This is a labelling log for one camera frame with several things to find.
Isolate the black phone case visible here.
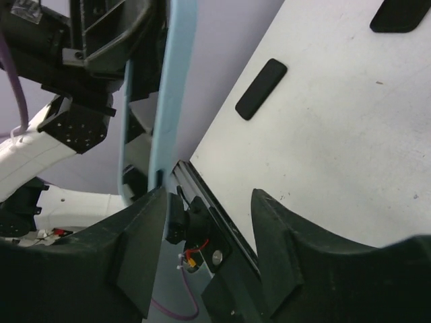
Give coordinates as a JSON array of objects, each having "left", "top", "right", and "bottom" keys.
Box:
[
  {"left": 235, "top": 58, "right": 288, "bottom": 121},
  {"left": 369, "top": 0, "right": 430, "bottom": 34}
]

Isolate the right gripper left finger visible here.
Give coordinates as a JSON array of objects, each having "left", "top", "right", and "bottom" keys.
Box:
[{"left": 1, "top": 188, "right": 168, "bottom": 322}]

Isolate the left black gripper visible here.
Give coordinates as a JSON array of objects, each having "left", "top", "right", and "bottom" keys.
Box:
[{"left": 40, "top": 1, "right": 166, "bottom": 96}]

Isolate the light blue cased phone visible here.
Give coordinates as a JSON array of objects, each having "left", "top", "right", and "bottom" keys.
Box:
[{"left": 118, "top": 1, "right": 198, "bottom": 206}]

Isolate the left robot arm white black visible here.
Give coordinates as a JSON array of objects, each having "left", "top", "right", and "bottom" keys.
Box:
[{"left": 1, "top": 1, "right": 168, "bottom": 238}]

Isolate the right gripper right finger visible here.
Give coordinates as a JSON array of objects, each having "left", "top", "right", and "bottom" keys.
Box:
[{"left": 251, "top": 189, "right": 430, "bottom": 322}]

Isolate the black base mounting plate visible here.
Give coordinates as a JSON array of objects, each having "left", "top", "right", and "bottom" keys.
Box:
[{"left": 167, "top": 161, "right": 270, "bottom": 322}]

